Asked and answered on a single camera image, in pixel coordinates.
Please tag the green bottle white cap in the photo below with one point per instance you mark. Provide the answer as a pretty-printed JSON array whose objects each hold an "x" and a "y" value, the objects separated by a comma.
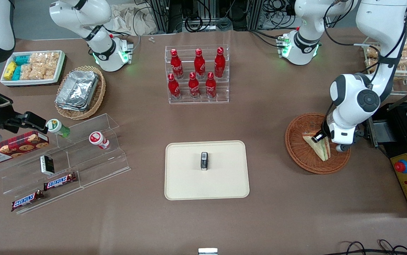
[{"x": 56, "y": 127}]

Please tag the red tartan cookie box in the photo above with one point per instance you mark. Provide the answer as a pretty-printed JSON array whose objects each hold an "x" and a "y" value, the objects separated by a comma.
[{"x": 15, "y": 147}]

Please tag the clear acrylic stepped shelf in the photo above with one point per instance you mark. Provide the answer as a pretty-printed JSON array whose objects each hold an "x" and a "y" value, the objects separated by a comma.
[{"x": 93, "y": 163}]

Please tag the red cola bottle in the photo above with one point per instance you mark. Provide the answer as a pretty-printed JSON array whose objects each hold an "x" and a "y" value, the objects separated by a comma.
[
  {"x": 174, "y": 88},
  {"x": 199, "y": 65},
  {"x": 194, "y": 88},
  {"x": 177, "y": 65},
  {"x": 219, "y": 63},
  {"x": 210, "y": 86}
]

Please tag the light oval wicker basket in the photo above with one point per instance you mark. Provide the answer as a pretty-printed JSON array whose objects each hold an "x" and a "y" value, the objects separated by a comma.
[{"x": 99, "y": 95}]

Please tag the beige crumpled cloth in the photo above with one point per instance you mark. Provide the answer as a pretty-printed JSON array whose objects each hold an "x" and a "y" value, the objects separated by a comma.
[{"x": 132, "y": 19}]

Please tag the Snickers chocolate bar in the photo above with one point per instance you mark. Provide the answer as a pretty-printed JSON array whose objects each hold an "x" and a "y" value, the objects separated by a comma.
[
  {"x": 60, "y": 181},
  {"x": 27, "y": 200}
]

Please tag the teal snack packet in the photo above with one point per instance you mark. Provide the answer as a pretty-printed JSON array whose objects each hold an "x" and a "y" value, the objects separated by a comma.
[
  {"x": 17, "y": 73},
  {"x": 22, "y": 60}
]

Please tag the triangle sandwich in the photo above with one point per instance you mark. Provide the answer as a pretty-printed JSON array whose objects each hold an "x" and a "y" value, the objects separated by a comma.
[{"x": 320, "y": 149}]

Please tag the brown round wicker basket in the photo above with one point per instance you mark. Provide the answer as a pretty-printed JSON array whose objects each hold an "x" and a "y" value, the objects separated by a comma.
[{"x": 299, "y": 156}]

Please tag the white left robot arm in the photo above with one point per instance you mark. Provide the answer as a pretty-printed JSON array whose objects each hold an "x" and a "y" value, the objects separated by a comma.
[{"x": 356, "y": 99}]

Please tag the white snack tray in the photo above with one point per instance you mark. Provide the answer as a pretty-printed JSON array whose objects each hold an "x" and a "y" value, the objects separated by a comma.
[{"x": 29, "y": 82}]

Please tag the small black packet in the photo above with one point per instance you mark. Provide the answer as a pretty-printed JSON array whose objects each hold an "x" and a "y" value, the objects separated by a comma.
[{"x": 204, "y": 161}]

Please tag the clear acrylic bottle rack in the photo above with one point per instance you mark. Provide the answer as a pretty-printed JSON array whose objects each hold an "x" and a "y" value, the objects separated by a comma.
[{"x": 221, "y": 95}]

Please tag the black appliance housing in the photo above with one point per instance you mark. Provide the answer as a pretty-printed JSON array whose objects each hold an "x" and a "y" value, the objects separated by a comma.
[{"x": 398, "y": 124}]

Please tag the yellow snack packet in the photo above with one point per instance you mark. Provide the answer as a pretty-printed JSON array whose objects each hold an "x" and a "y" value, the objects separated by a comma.
[{"x": 10, "y": 71}]

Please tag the red and white bottle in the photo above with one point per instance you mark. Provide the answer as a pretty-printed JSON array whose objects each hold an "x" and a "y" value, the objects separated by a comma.
[{"x": 98, "y": 139}]

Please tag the clear rice cracker bag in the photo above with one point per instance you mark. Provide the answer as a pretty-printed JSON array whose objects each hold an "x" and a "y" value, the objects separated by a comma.
[
  {"x": 27, "y": 72},
  {"x": 44, "y": 58},
  {"x": 46, "y": 71}
]

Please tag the aluminium profile frame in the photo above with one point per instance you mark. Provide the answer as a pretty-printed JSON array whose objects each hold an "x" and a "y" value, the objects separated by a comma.
[{"x": 161, "y": 16}]

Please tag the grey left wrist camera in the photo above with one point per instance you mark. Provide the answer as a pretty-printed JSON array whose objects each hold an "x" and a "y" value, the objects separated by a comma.
[{"x": 340, "y": 147}]

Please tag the small black white box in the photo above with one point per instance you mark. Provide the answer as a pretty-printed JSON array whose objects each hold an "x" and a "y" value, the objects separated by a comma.
[{"x": 47, "y": 165}]

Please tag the beige rectangular tray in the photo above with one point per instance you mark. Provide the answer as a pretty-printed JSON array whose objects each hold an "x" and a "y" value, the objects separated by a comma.
[{"x": 189, "y": 180}]

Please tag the stacked aluminium foil trays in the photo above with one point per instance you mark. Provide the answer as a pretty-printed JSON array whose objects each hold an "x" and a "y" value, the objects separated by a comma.
[{"x": 77, "y": 90}]

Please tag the small grey white box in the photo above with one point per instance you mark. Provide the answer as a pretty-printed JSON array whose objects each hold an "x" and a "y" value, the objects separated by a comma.
[{"x": 207, "y": 251}]

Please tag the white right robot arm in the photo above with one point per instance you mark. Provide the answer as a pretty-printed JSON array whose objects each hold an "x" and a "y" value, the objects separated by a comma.
[{"x": 100, "y": 46}]

